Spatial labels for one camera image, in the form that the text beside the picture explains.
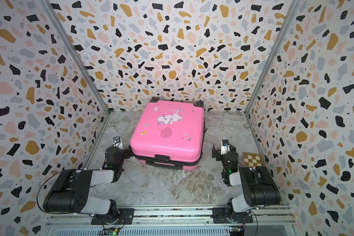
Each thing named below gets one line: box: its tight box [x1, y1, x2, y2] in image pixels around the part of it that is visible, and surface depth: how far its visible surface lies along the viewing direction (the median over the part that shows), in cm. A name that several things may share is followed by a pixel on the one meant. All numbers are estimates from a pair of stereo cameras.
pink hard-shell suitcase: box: [129, 96, 206, 171], surface depth 82 cm
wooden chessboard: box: [242, 151, 264, 168], surface depth 94 cm
